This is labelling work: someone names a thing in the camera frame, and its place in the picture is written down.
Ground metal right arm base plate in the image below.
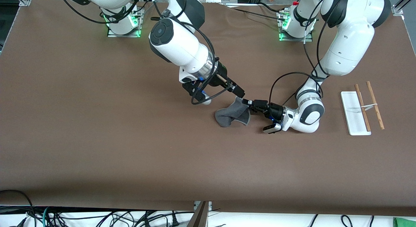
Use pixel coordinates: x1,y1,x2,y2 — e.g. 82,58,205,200
107,7,144,38

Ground short black base cable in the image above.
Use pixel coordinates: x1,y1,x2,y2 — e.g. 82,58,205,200
258,2,288,13

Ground green object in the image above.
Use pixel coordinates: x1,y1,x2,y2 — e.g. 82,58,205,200
393,217,416,227

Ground white rack with wooden bars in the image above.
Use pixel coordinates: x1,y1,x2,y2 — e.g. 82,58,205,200
340,81,385,136

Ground black looped floor cable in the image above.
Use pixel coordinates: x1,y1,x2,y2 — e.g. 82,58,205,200
0,189,37,227

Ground black tangled floor cables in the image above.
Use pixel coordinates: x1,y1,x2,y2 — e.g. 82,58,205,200
49,209,195,227

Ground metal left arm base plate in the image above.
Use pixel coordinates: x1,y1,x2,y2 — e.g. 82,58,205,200
278,9,314,42

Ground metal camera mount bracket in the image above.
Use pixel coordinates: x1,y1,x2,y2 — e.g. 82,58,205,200
188,201,212,227

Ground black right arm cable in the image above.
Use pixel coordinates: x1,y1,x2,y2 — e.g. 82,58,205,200
60,0,229,106

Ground grey and pink towel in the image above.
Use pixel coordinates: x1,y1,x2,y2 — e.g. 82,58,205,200
214,97,251,128

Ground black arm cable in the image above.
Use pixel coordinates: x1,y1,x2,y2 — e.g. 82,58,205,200
60,0,229,106
268,0,335,107

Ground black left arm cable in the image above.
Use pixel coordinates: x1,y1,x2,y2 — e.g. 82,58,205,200
268,0,335,107

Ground long black base cable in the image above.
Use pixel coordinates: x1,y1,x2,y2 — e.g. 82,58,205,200
227,7,286,22

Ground brown table cover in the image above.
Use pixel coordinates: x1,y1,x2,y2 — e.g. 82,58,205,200
0,0,416,218

